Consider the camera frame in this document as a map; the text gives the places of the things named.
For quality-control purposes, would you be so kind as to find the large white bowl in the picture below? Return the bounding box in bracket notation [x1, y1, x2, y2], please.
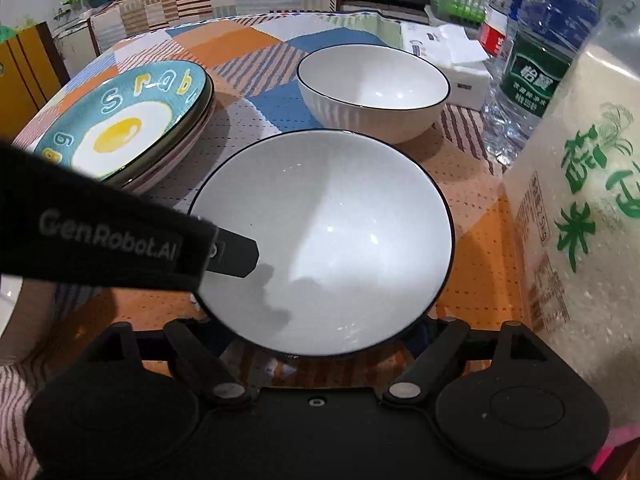
[0, 275, 56, 366]

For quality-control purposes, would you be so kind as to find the teal fried egg plate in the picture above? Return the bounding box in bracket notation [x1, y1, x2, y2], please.
[32, 60, 213, 181]

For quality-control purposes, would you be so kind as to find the white ribbed bowl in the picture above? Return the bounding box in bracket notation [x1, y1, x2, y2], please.
[189, 130, 456, 356]
[296, 44, 451, 144]

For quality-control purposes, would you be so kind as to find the wooden chair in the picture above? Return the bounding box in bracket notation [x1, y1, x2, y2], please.
[0, 22, 70, 143]

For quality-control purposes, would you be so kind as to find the clear bag of rice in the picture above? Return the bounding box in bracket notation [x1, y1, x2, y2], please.
[503, 0, 639, 427]

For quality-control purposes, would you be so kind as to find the colourful patchwork tablecloth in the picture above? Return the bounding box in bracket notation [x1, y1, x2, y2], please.
[1, 13, 524, 479]

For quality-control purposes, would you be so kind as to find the white tissue pack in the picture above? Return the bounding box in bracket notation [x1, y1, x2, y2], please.
[401, 22, 491, 112]

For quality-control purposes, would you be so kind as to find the patchwork covered counter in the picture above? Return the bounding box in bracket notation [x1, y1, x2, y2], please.
[89, 0, 342, 52]

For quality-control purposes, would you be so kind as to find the red label water bottle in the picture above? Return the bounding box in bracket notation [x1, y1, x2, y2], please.
[478, 0, 522, 61]

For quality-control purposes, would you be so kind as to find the green plastic basket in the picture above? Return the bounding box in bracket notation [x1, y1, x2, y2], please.
[430, 0, 486, 27]

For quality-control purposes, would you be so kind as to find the green label water bottle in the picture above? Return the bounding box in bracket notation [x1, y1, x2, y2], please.
[480, 0, 599, 167]

